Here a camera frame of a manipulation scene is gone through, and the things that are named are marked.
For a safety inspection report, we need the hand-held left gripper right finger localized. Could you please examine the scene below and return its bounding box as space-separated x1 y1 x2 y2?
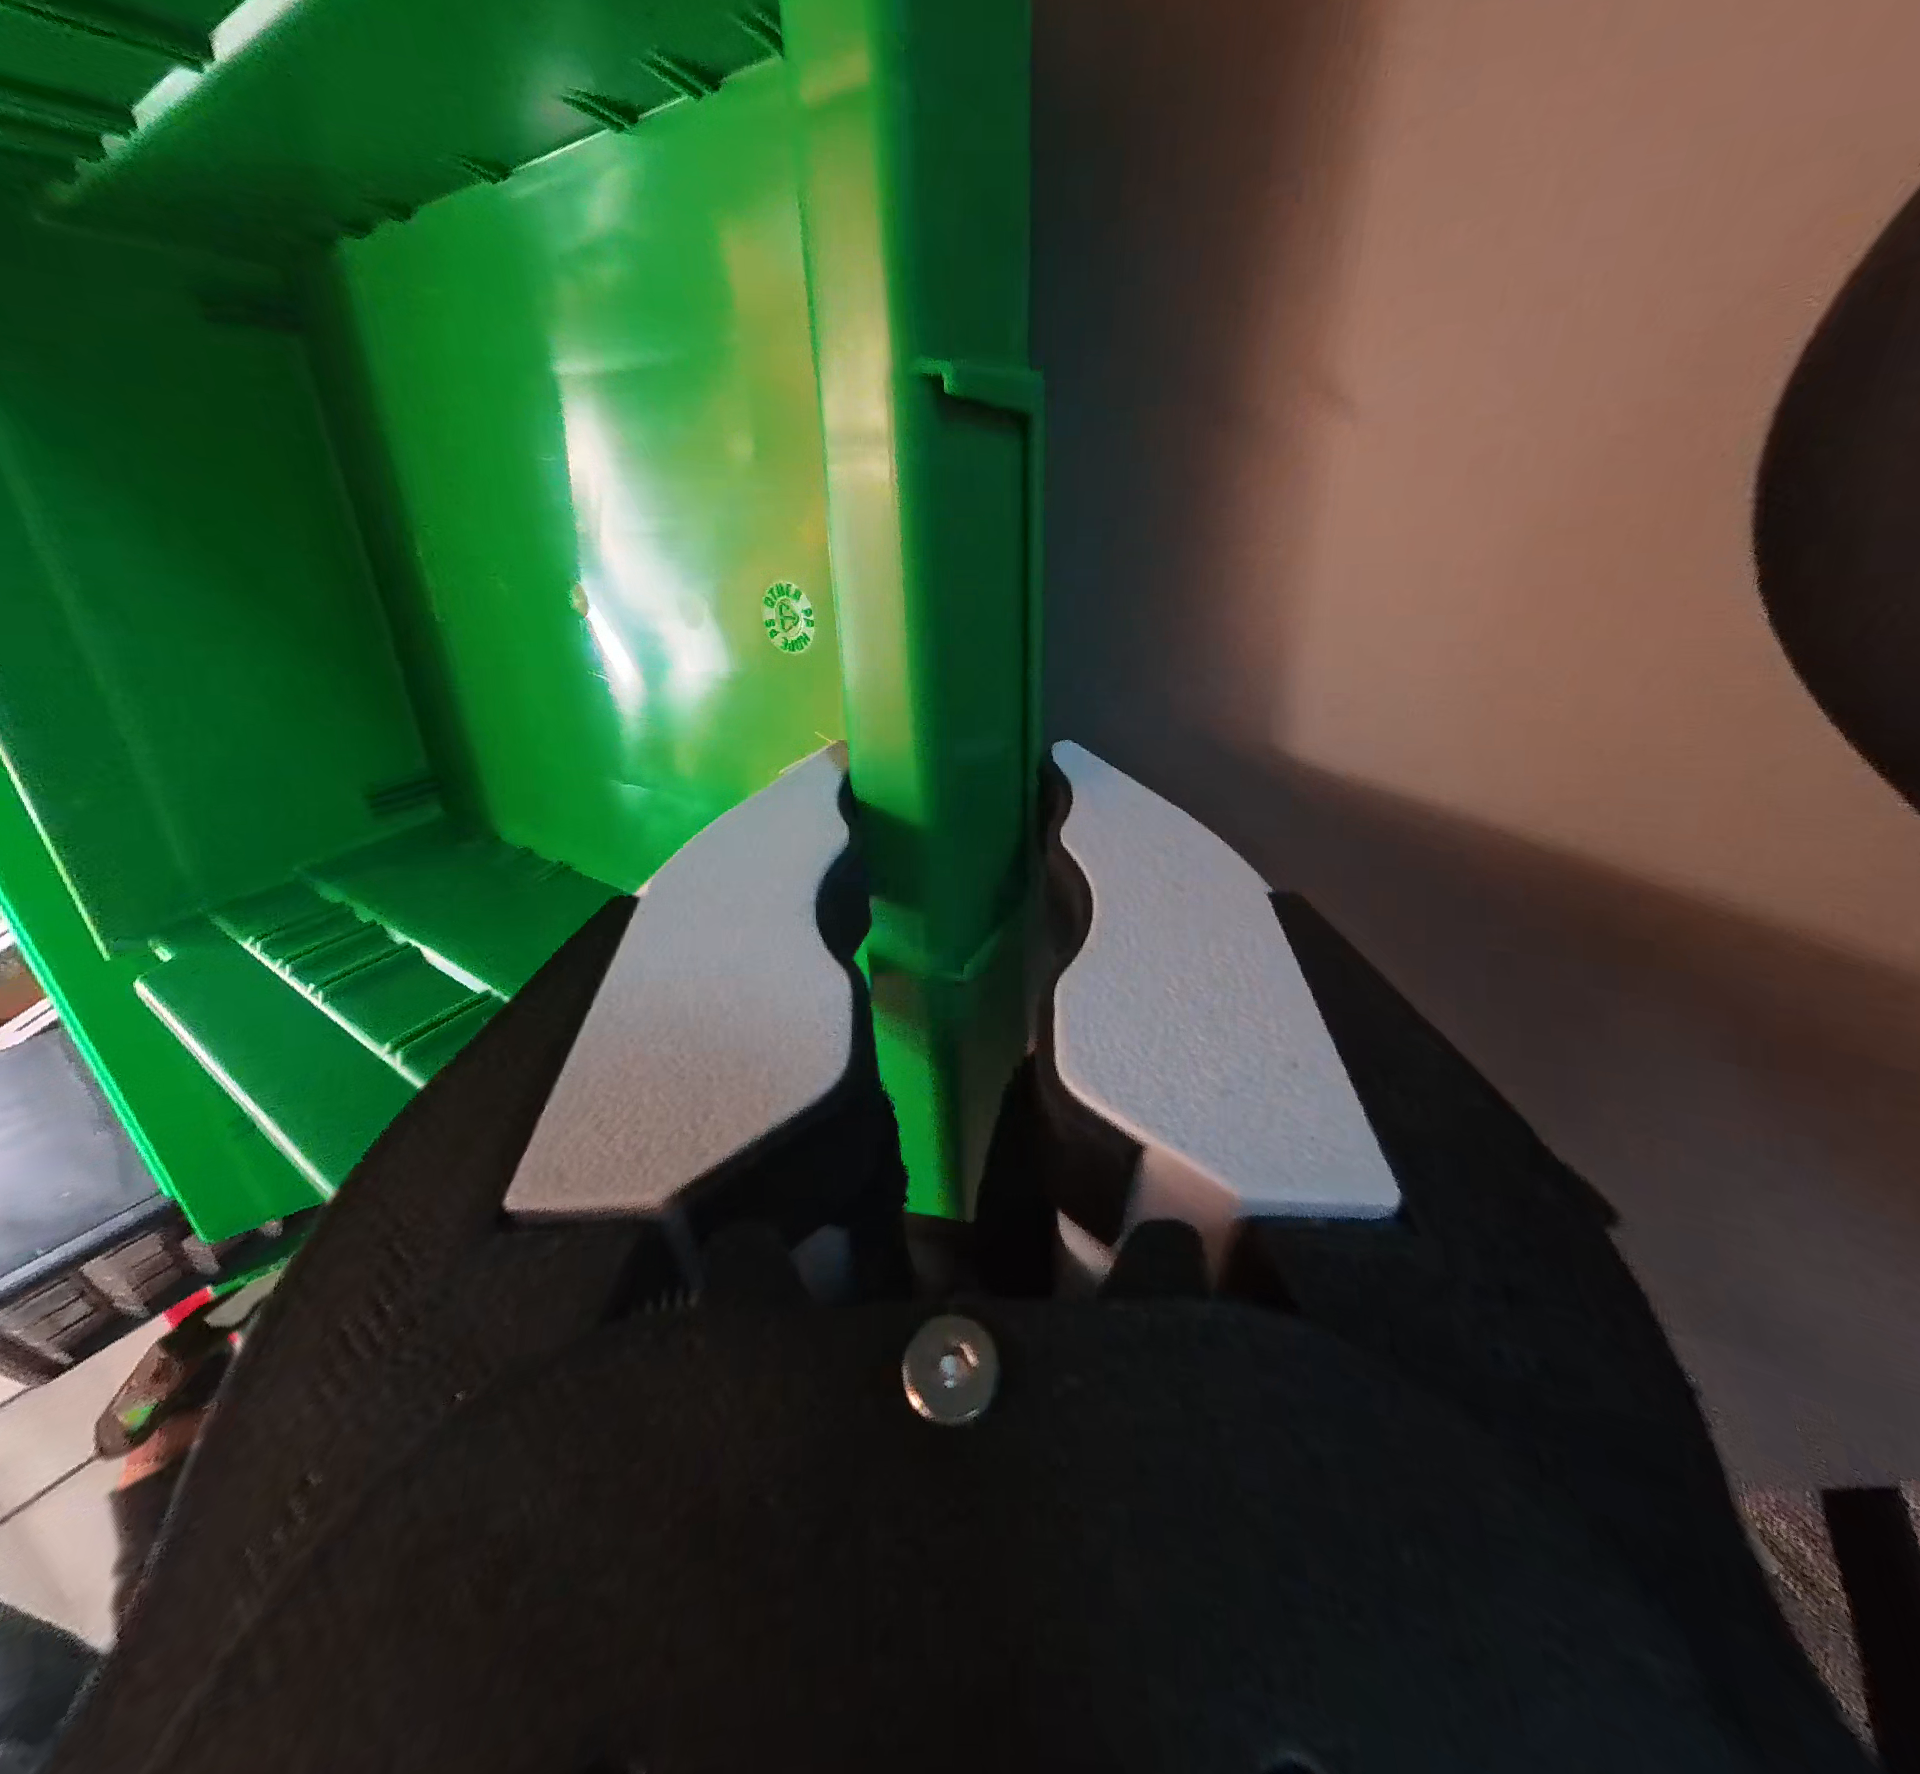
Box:
1046 740 1403 1228

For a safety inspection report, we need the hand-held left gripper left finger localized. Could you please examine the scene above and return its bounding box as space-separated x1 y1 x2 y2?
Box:
506 744 870 1223

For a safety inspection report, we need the green plastic bin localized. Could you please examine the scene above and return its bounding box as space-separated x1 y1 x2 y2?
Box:
0 0 1046 1242

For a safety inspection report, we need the black mesh chair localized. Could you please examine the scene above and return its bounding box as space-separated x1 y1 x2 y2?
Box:
1751 186 1920 814

